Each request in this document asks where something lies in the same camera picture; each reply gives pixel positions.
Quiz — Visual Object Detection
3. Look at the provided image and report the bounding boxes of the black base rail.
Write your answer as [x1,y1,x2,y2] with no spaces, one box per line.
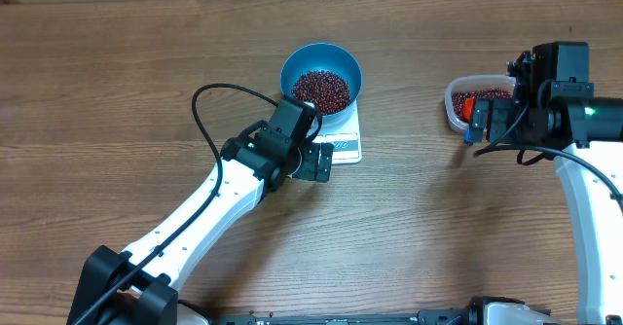
[197,295,554,325]

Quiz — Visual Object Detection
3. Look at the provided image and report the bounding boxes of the red adzuki beans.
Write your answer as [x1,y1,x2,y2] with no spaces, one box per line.
[451,89,512,122]

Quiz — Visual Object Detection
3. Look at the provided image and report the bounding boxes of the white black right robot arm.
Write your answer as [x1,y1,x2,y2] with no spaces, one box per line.
[464,41,622,324]

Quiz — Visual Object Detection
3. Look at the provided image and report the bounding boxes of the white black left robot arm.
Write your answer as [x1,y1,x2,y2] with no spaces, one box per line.
[68,127,334,324]

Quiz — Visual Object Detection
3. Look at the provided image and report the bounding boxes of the white digital kitchen scale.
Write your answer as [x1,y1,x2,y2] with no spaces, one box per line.
[313,101,362,165]

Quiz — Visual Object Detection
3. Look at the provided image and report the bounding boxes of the clear plastic food container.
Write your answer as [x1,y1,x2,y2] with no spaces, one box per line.
[444,75,516,133]

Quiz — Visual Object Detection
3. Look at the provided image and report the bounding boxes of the blue plastic bowl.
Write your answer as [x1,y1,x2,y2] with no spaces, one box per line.
[279,43,363,104]

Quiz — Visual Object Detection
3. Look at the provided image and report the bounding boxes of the orange measuring scoop blue handle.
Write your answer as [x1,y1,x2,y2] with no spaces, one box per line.
[462,96,476,146]

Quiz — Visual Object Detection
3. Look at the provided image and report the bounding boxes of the red beans in bowl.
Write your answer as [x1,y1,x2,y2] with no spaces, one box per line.
[292,70,351,115]

